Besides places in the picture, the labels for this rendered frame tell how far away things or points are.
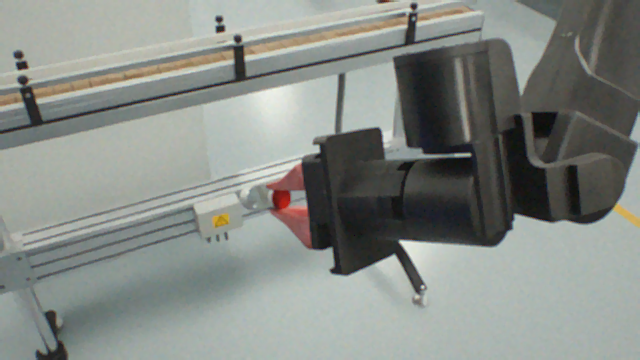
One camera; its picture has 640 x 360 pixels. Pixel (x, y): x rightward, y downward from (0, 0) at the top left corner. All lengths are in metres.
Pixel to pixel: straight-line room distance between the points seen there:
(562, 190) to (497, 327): 1.68
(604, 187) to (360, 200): 0.15
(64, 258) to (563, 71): 1.38
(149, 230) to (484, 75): 1.32
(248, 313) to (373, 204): 1.64
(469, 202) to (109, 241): 1.32
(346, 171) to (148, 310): 1.71
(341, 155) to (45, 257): 1.25
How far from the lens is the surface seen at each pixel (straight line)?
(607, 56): 0.42
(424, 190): 0.36
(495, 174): 0.36
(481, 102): 0.35
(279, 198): 0.49
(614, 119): 0.41
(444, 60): 0.34
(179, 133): 2.16
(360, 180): 0.40
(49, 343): 1.84
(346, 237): 0.42
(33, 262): 1.60
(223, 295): 2.07
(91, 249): 1.61
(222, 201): 1.58
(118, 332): 2.04
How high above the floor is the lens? 1.52
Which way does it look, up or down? 38 degrees down
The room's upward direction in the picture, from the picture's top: straight up
